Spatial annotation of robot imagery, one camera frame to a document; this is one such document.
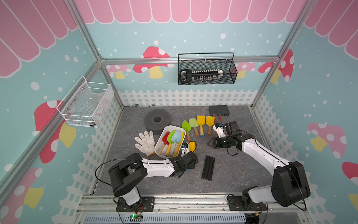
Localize yellow plastic shovel blue cap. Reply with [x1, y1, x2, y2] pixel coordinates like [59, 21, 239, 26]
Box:
[197, 115, 206, 137]

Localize red trowel wooden handle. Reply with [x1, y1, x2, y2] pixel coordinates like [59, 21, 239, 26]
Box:
[158, 132, 170, 154]

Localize bright green trowel wooden handle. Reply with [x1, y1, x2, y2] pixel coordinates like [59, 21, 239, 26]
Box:
[181, 120, 191, 142]

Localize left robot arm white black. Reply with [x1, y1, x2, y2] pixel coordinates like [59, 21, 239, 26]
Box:
[108, 152, 199, 206]

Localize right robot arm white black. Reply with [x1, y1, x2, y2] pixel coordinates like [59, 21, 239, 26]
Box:
[208, 121, 311, 209]

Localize light blue plastic shovel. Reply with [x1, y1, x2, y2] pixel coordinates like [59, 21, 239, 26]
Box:
[169, 130, 181, 156]

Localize white plastic storage box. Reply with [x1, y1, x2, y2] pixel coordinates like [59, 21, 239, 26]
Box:
[155, 125, 186, 159]

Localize black aluminium extrusion bar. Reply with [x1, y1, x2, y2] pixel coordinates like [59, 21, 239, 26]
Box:
[201, 156, 215, 181]

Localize white knit work glove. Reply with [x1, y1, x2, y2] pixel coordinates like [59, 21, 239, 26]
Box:
[134, 131, 155, 156]

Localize small green circuit board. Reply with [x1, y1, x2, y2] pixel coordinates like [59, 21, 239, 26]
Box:
[130, 214, 143, 222]

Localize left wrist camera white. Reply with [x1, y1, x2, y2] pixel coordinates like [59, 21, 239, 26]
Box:
[180, 143, 190, 157]

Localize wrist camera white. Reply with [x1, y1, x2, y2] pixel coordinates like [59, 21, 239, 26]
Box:
[180, 143, 190, 157]
[213, 123, 227, 138]

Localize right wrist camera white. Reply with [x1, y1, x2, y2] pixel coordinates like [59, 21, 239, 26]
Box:
[213, 123, 227, 138]

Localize green plastic shovel yellow handle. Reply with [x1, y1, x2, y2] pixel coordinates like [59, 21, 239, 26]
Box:
[165, 130, 175, 157]

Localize black network switch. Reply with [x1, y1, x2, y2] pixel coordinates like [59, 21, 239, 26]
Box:
[208, 105, 230, 116]

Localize black socket set rail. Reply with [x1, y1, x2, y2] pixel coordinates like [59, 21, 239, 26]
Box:
[178, 69, 224, 84]

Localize black wire mesh wall basket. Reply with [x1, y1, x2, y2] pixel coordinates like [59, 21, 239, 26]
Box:
[177, 52, 238, 85]

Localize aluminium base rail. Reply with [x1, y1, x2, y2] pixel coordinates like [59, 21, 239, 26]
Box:
[72, 193, 313, 224]

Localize white wire mesh wall basket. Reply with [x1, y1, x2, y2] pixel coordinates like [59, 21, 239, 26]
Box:
[56, 77, 114, 128]

